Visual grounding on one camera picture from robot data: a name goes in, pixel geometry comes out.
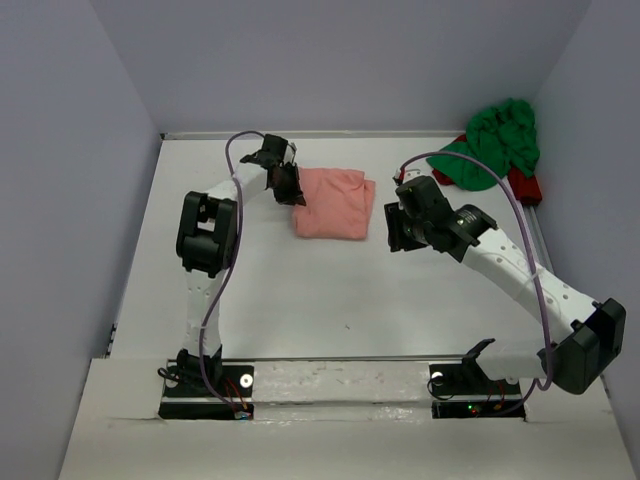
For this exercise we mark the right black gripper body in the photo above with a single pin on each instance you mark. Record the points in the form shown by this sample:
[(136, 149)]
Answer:
[(418, 225)]

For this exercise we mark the pink t shirt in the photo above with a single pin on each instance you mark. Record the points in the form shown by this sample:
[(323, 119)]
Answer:
[(339, 204)]

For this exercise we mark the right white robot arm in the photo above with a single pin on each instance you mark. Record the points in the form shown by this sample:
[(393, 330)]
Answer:
[(581, 336)]

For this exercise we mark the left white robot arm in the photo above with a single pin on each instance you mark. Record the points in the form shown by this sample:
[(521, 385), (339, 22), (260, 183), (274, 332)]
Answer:
[(209, 237)]

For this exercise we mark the red t shirt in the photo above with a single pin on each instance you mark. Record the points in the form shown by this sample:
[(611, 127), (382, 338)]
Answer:
[(527, 187)]

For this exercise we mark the green t shirt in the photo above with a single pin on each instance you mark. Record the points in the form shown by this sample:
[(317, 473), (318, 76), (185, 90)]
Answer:
[(497, 140)]

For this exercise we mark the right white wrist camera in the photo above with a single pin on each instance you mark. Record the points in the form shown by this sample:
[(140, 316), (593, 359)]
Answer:
[(403, 176)]

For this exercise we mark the aluminium rail at right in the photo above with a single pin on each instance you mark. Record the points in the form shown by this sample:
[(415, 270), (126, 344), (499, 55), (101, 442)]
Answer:
[(537, 238)]

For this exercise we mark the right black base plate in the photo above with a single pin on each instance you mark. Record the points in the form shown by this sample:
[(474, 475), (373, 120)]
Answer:
[(461, 391)]

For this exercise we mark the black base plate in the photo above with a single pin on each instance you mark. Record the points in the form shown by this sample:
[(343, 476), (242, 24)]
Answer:
[(461, 391), (186, 397)]

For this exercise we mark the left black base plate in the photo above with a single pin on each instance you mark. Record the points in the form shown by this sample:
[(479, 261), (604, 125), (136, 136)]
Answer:
[(186, 397)]

